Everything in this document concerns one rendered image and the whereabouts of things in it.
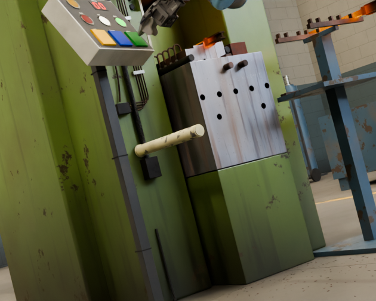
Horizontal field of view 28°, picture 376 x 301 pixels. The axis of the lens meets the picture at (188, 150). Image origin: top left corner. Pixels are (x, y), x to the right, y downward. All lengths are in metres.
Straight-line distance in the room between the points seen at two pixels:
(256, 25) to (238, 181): 0.84
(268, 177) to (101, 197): 0.72
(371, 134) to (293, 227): 3.74
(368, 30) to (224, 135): 9.08
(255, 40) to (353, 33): 8.70
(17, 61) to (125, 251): 1.03
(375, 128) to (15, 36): 4.05
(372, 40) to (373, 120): 5.22
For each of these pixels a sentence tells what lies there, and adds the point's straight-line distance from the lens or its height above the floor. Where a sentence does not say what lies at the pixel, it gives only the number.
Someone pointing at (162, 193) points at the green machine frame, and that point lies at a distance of 3.06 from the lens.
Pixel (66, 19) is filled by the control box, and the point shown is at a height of 1.10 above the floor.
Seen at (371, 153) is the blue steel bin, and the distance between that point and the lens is 6.88.
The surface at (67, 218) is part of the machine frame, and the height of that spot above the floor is 0.42.
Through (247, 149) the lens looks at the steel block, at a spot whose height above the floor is 0.52.
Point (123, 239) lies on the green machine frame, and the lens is 3.16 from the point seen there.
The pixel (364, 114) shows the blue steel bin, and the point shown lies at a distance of 6.86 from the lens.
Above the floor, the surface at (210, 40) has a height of 1.00.
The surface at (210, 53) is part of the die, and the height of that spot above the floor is 0.95.
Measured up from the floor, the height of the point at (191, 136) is 0.61.
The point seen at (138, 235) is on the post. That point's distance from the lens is 2.72.
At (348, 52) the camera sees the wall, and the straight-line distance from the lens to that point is 12.26.
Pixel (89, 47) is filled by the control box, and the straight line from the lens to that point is 2.58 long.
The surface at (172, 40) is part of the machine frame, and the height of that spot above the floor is 1.13.
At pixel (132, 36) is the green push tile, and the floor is 1.02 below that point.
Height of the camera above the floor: 0.46
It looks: 2 degrees up
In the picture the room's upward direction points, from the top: 14 degrees counter-clockwise
